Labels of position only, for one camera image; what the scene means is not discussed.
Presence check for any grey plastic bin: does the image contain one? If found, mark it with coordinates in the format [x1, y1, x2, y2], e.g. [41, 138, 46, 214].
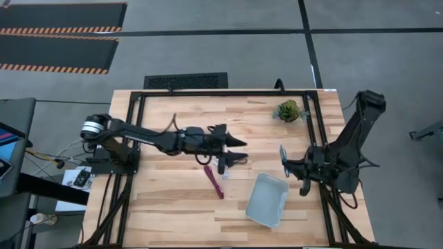
[244, 172, 290, 230]

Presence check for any black aluminium table frame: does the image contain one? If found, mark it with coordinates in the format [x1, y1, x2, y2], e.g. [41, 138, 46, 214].
[74, 88, 378, 249]

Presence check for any small black electronic device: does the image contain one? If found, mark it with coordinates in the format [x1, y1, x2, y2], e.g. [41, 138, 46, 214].
[73, 168, 92, 188]

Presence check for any tablet with colourful screen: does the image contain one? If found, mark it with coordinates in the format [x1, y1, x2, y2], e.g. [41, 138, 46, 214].
[0, 121, 30, 148]

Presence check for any yellow floor cable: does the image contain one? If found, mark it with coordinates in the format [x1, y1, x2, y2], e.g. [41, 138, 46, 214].
[24, 148, 60, 163]

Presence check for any white paper sheet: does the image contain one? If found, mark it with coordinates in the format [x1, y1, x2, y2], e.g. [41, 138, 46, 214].
[55, 167, 93, 212]

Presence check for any black loop handle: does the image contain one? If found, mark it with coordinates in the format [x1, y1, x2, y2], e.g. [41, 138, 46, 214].
[273, 78, 287, 94]

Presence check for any white power cable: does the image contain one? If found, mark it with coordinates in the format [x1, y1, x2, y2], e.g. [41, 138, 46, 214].
[33, 138, 86, 176]

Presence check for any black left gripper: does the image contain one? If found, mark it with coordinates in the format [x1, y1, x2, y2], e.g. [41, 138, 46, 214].
[178, 123, 249, 176]

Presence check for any clear plastic bottle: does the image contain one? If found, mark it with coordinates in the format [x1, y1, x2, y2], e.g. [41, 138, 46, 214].
[29, 212, 58, 226]

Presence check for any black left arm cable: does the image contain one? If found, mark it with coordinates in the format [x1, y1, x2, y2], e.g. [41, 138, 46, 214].
[162, 113, 213, 166]

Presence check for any small potted succulent plant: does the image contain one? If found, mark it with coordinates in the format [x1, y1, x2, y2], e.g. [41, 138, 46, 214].
[272, 99, 310, 123]

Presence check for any black floor vent grille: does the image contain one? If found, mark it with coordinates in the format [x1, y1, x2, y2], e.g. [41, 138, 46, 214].
[143, 72, 228, 90]

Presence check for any grey desk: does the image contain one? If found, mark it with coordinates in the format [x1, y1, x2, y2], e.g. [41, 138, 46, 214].
[0, 97, 37, 199]

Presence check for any pink braided USB-C cable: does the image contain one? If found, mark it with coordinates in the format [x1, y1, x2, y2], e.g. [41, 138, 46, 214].
[203, 165, 225, 201]

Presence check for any teal USB-C cable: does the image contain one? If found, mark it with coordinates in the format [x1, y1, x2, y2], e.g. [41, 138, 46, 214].
[278, 144, 291, 178]

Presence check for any black desk beam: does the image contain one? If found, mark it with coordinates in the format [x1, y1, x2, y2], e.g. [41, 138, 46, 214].
[16, 172, 90, 205]

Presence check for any black metal stand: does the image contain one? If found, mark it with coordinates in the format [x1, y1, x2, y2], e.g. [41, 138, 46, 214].
[409, 119, 443, 143]

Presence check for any black hazard-striped floor mat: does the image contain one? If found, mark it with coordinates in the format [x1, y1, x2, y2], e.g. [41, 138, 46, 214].
[0, 2, 128, 35]
[0, 34, 120, 75]

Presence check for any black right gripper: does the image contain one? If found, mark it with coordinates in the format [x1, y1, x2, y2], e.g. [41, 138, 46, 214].
[282, 145, 329, 197]

